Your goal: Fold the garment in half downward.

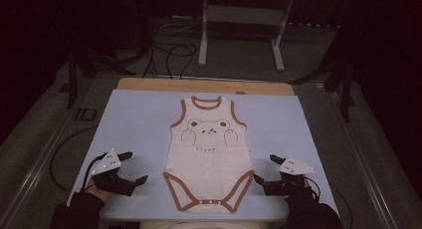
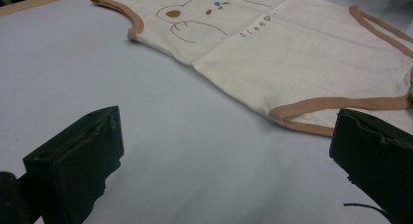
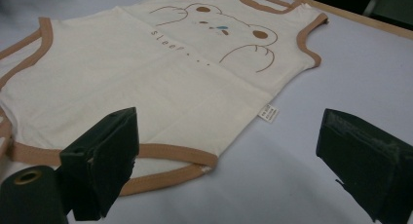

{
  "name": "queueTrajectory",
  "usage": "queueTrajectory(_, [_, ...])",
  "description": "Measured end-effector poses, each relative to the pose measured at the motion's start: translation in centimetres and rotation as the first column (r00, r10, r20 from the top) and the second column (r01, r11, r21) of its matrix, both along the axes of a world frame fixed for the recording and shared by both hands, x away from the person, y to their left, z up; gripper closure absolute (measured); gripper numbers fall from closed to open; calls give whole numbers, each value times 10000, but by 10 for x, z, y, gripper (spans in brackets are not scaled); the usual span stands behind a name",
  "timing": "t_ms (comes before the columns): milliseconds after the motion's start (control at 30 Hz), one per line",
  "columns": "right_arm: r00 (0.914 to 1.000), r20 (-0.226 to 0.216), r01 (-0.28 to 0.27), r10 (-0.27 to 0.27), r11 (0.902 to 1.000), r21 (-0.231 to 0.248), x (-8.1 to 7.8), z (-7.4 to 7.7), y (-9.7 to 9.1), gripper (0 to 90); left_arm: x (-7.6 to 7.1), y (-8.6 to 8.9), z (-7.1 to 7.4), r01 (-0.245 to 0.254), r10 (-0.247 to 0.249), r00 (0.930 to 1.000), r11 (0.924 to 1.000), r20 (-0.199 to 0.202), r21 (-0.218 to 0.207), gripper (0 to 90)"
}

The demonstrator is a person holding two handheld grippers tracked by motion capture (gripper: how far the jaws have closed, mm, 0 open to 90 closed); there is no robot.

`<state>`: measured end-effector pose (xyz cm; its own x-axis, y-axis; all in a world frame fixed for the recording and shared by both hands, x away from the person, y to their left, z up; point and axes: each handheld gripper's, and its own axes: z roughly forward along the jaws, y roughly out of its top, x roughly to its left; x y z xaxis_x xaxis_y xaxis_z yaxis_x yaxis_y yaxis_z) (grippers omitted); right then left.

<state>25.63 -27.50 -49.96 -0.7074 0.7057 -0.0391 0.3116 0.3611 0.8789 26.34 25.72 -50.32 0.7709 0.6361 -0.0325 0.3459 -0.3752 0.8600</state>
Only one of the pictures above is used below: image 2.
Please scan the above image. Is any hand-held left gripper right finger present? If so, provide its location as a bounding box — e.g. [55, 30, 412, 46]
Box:
[329, 108, 413, 224]

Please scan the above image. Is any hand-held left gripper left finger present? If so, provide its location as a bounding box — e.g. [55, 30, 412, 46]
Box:
[22, 105, 125, 224]

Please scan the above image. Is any cream baby bodysuit brown trim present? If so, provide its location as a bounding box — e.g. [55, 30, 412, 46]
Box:
[91, 0, 413, 138]

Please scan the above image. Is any light blue mat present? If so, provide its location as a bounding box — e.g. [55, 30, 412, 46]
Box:
[0, 0, 413, 224]

